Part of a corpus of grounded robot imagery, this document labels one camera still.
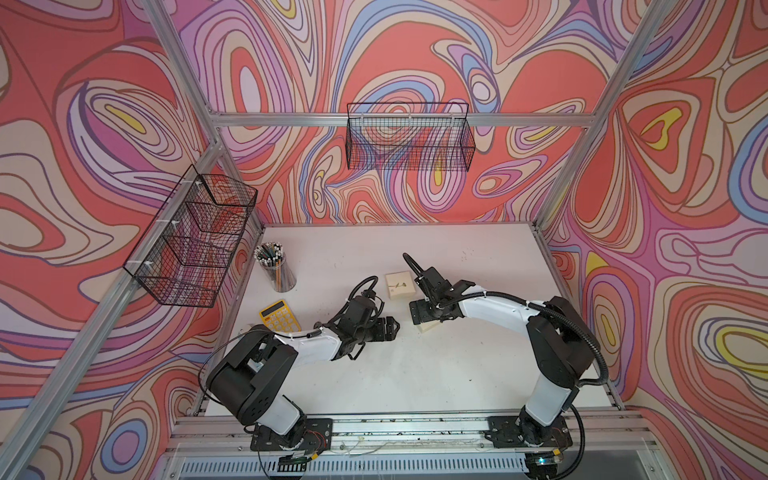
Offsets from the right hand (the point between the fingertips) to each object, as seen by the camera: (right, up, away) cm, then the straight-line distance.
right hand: (429, 319), depth 92 cm
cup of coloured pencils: (-47, +17, -2) cm, 50 cm away
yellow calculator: (-47, 0, +1) cm, 47 cm away
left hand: (-11, -2, -3) cm, 11 cm away
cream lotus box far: (-9, +10, +7) cm, 15 cm away
